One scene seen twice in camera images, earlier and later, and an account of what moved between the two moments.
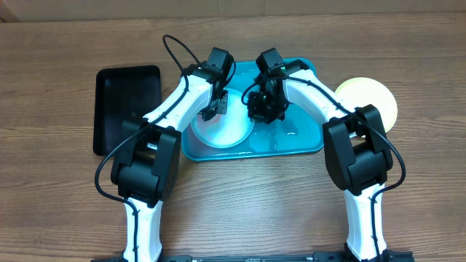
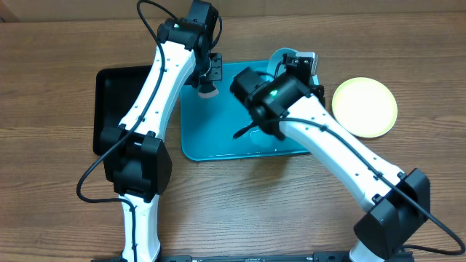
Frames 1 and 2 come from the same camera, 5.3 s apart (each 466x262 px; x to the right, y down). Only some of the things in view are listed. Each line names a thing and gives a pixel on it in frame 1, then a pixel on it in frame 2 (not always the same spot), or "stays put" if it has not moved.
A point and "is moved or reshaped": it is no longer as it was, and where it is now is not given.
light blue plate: [228, 129] is moved or reshaped
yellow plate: [360, 92] stays put
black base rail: [394, 256] stays put
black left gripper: [222, 109] -> [217, 75]
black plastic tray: [120, 93] stays put
